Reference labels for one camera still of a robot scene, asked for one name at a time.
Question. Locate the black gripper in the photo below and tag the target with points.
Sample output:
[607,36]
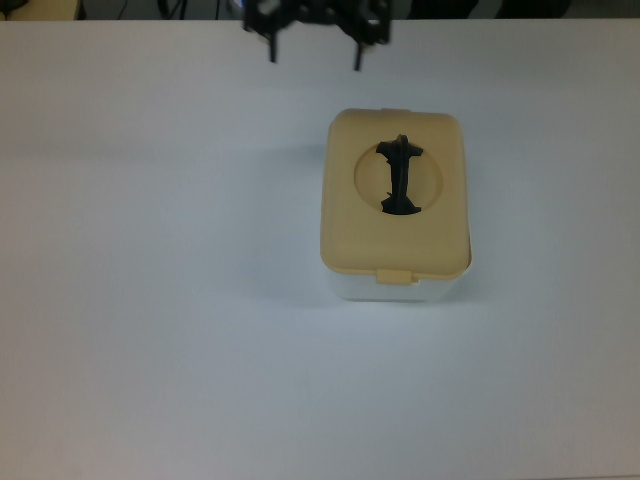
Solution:
[322,10]

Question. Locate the tan plastic case lid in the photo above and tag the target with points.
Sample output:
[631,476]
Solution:
[345,225]

